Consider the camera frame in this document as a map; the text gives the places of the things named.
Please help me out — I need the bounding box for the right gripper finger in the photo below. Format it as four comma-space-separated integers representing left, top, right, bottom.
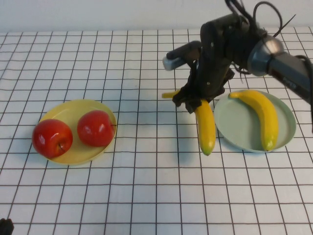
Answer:
172, 88, 194, 107
185, 97, 203, 115

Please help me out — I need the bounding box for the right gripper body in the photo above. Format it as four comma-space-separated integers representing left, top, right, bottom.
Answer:
187, 48, 235, 100

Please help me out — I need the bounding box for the yellow banana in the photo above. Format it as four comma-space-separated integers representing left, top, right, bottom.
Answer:
229, 90, 279, 152
162, 92, 216, 157

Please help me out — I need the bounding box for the red apple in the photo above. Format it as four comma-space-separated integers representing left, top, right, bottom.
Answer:
77, 110, 115, 147
32, 119, 73, 159

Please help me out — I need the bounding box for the pale blue-green round plate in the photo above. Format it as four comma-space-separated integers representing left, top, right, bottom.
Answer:
214, 91, 296, 154

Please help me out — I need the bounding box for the yellow round plate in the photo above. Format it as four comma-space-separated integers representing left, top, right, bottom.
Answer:
39, 98, 117, 166

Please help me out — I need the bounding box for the white grid-pattern tablecloth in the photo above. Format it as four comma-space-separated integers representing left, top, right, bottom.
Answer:
0, 26, 313, 235

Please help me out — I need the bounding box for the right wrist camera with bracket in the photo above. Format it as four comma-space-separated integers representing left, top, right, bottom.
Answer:
163, 41, 203, 71

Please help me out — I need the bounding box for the black cable bundle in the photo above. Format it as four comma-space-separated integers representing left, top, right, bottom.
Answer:
224, 0, 252, 25

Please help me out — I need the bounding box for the thin black looped cable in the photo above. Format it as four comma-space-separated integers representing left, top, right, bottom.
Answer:
253, 1, 284, 32

